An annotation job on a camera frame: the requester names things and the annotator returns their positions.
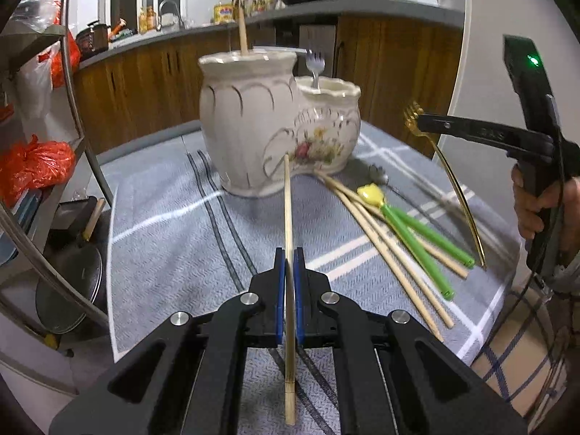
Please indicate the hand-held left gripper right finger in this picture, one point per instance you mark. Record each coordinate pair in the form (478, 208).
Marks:
(299, 290)

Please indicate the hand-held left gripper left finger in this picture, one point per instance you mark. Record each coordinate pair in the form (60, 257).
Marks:
(281, 290)

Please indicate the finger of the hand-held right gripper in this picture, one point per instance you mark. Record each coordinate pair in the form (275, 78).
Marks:
(480, 133)

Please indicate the gold fork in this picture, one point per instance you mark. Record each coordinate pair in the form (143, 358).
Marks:
(457, 181)

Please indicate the wooden chopstick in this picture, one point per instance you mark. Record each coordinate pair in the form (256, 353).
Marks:
(287, 199)
(242, 31)
(448, 263)
(408, 272)
(394, 272)

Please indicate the small silver spoon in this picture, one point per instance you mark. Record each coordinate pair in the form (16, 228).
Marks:
(379, 173)

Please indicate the green utensil with yellow head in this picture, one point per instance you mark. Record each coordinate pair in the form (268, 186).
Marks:
(421, 258)
(439, 240)

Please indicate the white floral ceramic utensil holder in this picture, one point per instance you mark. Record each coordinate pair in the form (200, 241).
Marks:
(244, 122)

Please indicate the person's right hand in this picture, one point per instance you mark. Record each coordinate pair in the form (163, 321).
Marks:
(528, 210)

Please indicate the grey plaid table cloth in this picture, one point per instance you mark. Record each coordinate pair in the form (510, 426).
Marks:
(181, 235)

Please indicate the grey kitchen countertop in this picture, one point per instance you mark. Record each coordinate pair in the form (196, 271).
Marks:
(394, 11)

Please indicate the silver fork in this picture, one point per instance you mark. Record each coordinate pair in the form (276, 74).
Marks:
(314, 65)

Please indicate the cardboard box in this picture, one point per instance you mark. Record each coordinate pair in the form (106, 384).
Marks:
(521, 362)

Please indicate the wooden kitchen cabinets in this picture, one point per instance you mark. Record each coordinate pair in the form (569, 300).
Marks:
(149, 90)

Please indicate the colourful food box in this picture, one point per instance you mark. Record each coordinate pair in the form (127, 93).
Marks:
(260, 5)

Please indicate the crumpled red plastic bag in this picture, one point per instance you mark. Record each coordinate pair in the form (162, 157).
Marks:
(36, 163)

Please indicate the amber seasoning bottles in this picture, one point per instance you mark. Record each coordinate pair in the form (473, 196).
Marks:
(147, 20)

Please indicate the metal kitchen faucet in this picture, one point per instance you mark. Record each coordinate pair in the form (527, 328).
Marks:
(168, 9)

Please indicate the orange kitchen tool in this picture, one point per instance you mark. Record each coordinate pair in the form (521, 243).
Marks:
(120, 27)

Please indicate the hanging red plastic bag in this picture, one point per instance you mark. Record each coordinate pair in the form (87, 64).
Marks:
(61, 68)

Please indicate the white plastic bag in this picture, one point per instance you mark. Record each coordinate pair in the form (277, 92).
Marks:
(36, 86)

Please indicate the metal storage rack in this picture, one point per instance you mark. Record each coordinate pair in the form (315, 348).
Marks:
(31, 38)

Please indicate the clear plastic bag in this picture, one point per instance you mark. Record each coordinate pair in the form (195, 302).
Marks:
(34, 7)

